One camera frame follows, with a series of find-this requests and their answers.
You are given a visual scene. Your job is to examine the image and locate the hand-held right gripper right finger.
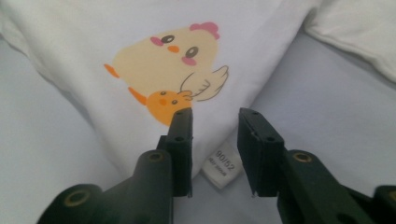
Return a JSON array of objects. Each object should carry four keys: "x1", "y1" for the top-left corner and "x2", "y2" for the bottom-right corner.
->
[{"x1": 237, "y1": 107, "x2": 372, "y2": 224}]

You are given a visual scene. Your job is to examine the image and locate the white child's shirt chick print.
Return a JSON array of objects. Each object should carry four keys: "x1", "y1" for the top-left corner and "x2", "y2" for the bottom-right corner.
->
[{"x1": 0, "y1": 0, "x2": 396, "y2": 190}]

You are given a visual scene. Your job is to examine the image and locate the light blue table mat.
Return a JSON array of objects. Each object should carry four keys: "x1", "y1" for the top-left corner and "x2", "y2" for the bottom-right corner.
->
[{"x1": 0, "y1": 29, "x2": 396, "y2": 224}]

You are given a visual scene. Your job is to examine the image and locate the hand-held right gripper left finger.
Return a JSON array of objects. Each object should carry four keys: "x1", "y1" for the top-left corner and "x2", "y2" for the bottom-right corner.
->
[{"x1": 134, "y1": 106, "x2": 194, "y2": 224}]

